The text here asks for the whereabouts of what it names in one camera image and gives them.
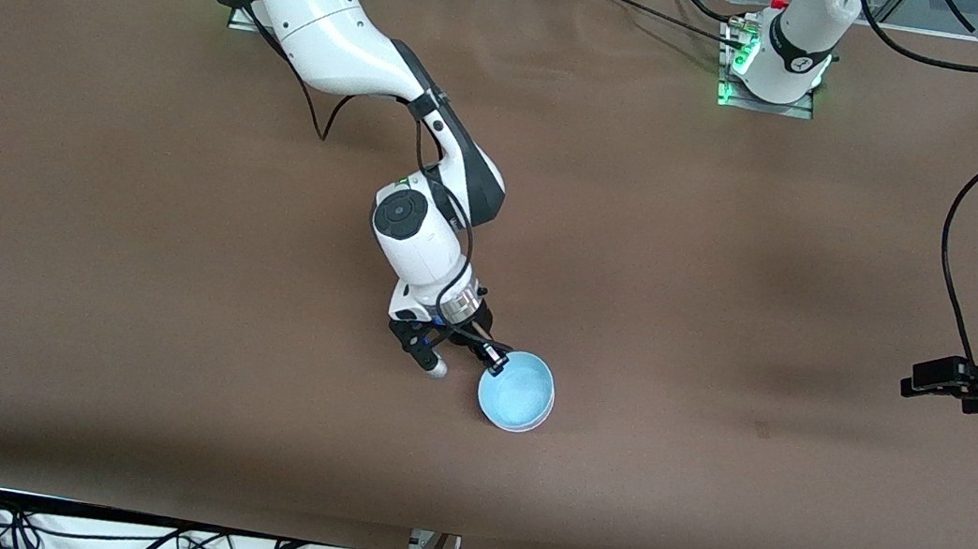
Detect blue bowl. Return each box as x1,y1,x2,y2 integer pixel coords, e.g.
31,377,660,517
473,347,560,438

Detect brown table cover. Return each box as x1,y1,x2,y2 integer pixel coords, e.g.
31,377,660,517
0,0,978,549

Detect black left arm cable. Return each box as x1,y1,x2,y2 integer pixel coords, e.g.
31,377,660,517
808,0,978,371

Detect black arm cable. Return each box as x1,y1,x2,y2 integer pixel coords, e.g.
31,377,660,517
808,0,978,371
195,0,547,358

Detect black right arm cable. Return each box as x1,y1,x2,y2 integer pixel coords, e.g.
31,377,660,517
195,0,547,358

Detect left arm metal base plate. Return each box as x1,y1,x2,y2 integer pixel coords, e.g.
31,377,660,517
714,18,829,122

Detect black cable on table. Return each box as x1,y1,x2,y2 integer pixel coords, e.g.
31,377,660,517
565,0,746,48

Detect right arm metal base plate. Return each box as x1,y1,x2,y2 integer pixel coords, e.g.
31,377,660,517
227,0,265,35

